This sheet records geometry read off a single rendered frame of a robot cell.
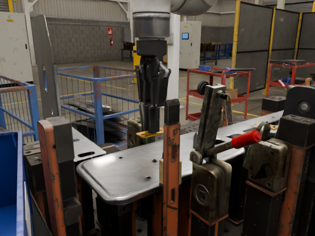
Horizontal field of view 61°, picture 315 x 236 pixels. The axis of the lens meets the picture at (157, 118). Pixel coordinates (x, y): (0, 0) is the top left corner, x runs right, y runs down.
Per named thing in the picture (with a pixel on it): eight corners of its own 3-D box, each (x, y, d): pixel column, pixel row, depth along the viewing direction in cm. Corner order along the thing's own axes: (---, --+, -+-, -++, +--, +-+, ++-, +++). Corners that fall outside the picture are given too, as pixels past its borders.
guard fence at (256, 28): (288, 85, 780) (298, 12, 723) (293, 85, 771) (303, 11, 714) (225, 105, 547) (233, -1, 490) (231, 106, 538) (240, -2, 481)
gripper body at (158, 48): (174, 39, 64) (173, 77, 67) (153, 39, 71) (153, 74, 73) (148, 39, 60) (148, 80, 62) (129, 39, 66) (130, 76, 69)
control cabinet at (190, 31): (176, 70, 1158) (178, 10, 1089) (184, 69, 1195) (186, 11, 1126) (191, 71, 1105) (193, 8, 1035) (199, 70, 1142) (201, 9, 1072)
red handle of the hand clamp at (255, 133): (206, 148, 59) (264, 126, 46) (209, 158, 59) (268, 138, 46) (192, 152, 57) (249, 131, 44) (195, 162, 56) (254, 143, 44)
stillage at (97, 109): (49, 141, 353) (40, 69, 326) (100, 127, 408) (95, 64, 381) (101, 171, 273) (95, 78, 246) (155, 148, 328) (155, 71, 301)
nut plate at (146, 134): (160, 128, 76) (160, 124, 76) (168, 132, 73) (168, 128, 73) (135, 134, 71) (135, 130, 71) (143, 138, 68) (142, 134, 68)
